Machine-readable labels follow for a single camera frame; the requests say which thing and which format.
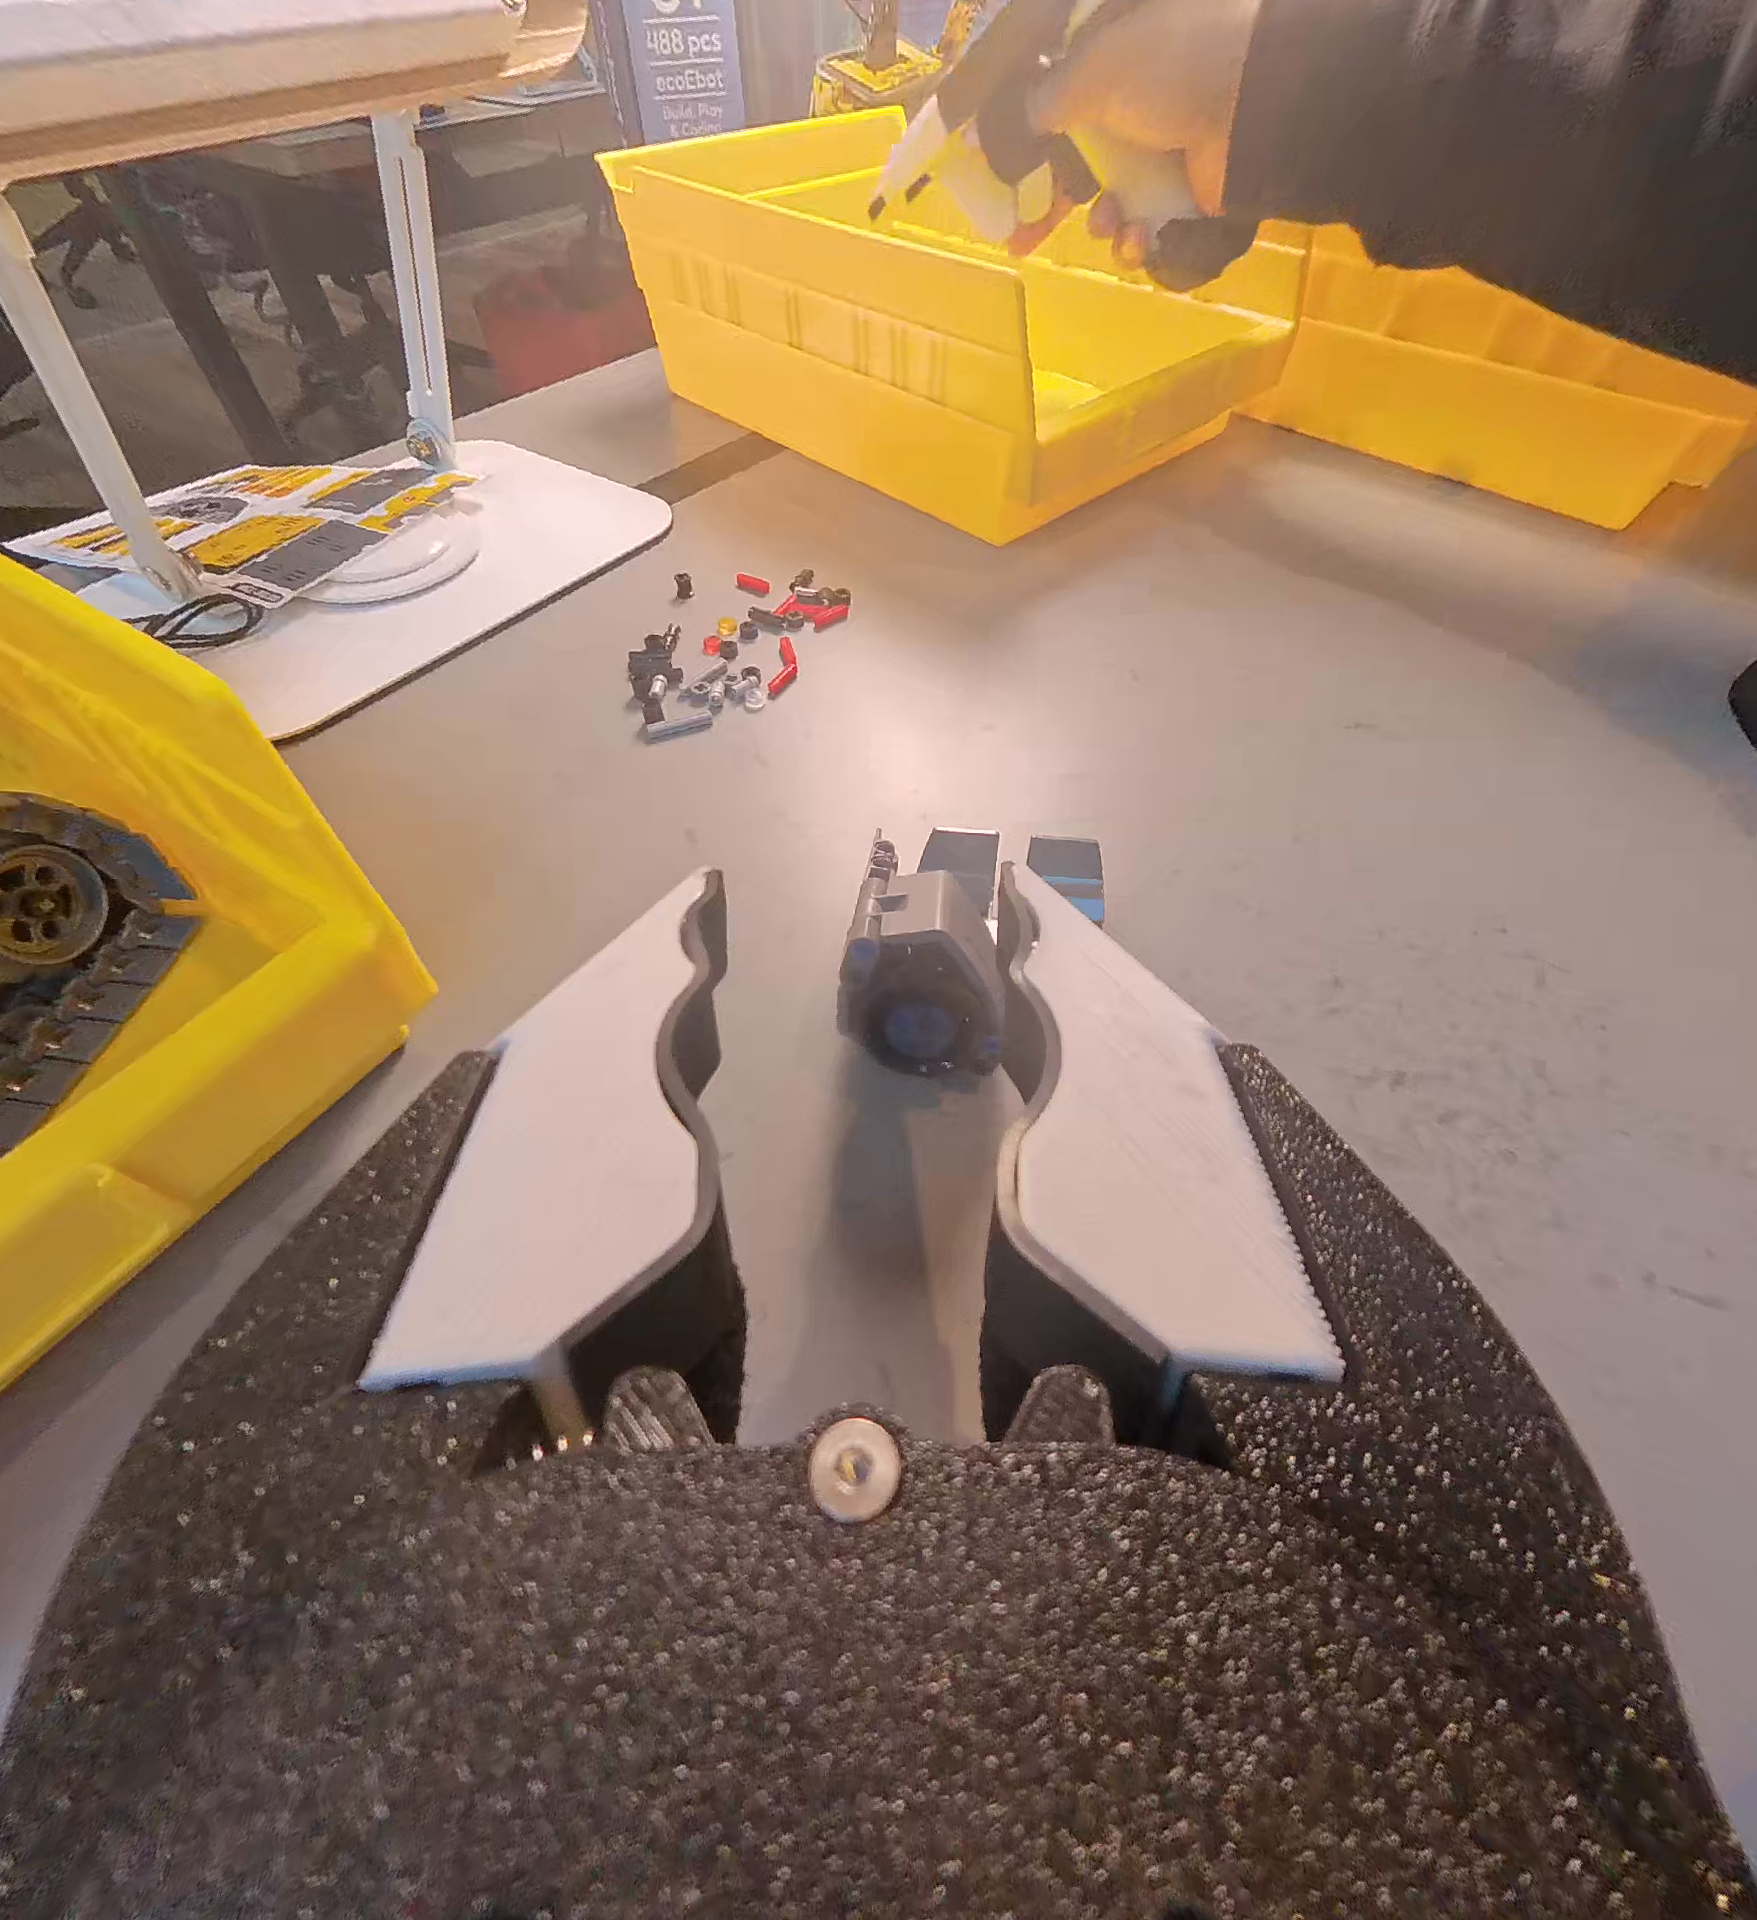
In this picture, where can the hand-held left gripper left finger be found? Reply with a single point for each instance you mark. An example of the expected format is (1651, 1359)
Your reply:
(549, 1185)

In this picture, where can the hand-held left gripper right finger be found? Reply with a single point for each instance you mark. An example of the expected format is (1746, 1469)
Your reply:
(1162, 1200)

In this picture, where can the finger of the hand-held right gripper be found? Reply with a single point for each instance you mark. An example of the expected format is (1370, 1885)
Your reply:
(927, 149)
(992, 202)

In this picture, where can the yellow plastic bin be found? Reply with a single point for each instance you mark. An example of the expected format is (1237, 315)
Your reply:
(264, 839)
(1494, 436)
(849, 389)

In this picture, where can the grey toy brick assembly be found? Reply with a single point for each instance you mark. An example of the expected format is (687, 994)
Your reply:
(923, 960)

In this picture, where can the white desk stand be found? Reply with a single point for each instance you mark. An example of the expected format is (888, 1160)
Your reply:
(549, 525)

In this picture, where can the grey desk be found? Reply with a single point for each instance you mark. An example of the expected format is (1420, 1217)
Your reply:
(1345, 676)

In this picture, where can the person's right hand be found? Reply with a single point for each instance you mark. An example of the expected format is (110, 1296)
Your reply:
(1149, 105)

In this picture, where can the blue-grey toy box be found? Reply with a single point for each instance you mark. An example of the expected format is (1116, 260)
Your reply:
(669, 75)

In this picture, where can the red container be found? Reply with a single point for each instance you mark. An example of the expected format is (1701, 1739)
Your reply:
(564, 338)

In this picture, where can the pile of small brick parts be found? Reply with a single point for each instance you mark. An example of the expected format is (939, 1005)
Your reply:
(786, 671)

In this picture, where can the yellow tracked toy vehicle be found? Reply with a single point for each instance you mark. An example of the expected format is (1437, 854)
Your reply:
(23, 901)

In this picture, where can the yellow grey instruction booklet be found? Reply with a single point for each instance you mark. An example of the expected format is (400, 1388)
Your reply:
(264, 564)

